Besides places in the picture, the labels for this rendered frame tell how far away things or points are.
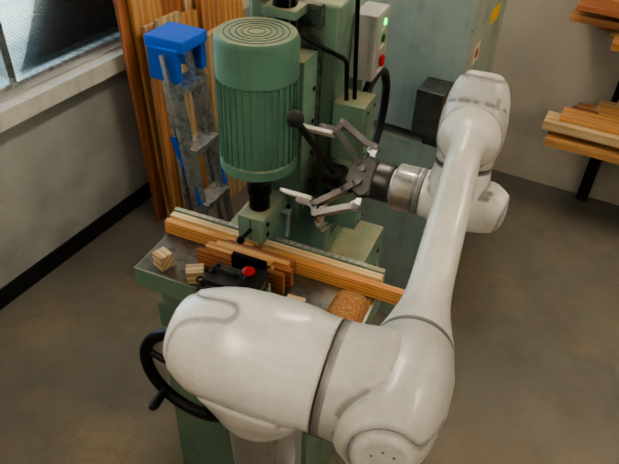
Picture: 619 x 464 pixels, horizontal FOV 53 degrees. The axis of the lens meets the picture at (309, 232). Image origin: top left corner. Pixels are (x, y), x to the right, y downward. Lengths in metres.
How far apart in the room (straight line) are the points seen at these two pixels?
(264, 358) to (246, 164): 0.75
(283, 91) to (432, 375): 0.77
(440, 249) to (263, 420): 0.35
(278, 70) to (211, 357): 0.72
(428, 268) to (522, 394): 1.80
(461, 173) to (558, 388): 1.84
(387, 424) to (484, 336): 2.18
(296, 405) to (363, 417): 0.08
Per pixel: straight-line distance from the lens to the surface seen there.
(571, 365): 2.80
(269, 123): 1.30
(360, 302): 1.47
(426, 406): 0.65
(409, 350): 0.68
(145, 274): 1.62
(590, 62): 3.54
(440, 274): 0.86
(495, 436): 2.47
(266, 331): 0.66
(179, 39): 2.24
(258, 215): 1.48
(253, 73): 1.24
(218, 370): 0.67
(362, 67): 1.54
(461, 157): 0.96
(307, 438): 1.79
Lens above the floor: 1.95
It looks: 38 degrees down
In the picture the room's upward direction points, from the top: 3 degrees clockwise
